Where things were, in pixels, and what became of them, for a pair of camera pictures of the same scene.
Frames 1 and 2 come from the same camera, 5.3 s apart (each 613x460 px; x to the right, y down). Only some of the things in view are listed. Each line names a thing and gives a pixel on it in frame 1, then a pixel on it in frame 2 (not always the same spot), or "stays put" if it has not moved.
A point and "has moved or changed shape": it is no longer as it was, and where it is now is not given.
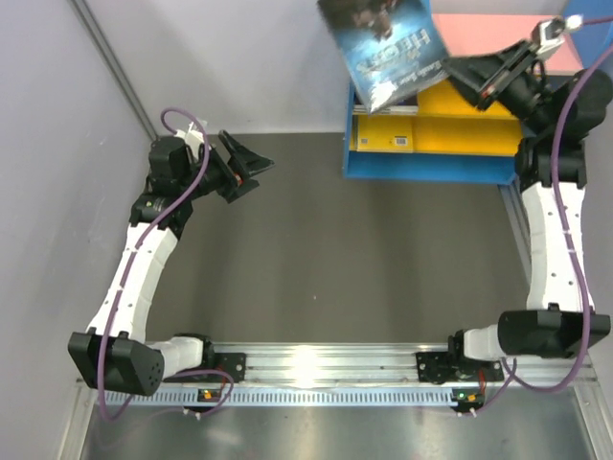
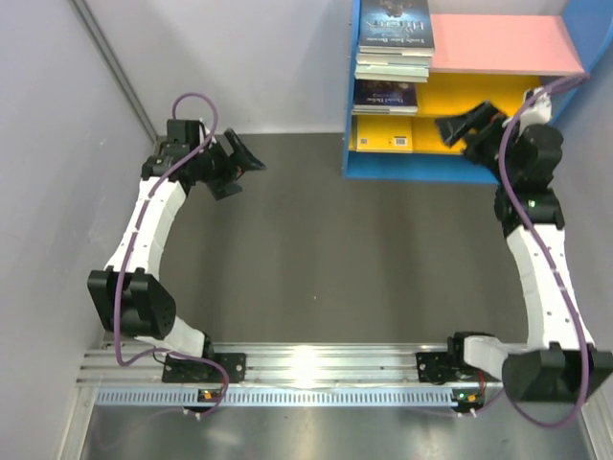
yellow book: (384, 132) stays put
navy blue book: (390, 48) has moved or changed shape
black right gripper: (485, 79) to (451, 127)
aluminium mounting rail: (339, 375) stays put
